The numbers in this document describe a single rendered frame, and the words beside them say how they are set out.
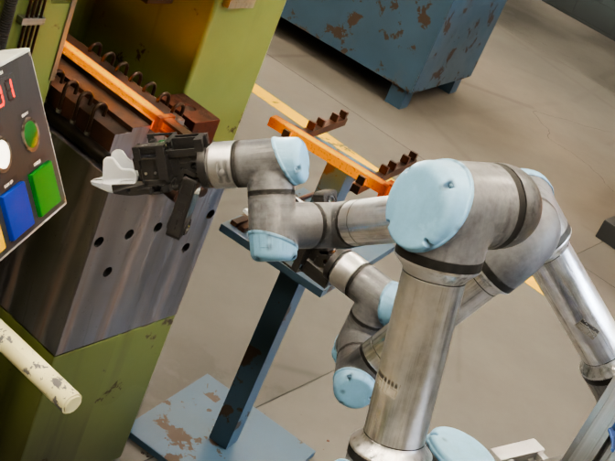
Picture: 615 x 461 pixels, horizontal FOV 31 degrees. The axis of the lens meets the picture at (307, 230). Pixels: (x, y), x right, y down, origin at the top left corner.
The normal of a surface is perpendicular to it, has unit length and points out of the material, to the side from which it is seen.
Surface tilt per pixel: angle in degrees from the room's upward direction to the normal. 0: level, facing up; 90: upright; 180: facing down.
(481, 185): 29
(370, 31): 90
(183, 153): 90
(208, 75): 90
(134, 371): 90
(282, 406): 0
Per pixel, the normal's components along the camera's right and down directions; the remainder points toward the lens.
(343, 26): -0.51, 0.23
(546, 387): 0.36, -0.82
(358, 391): -0.10, 0.44
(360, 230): -0.71, 0.38
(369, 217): -0.78, -0.08
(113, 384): 0.73, 0.55
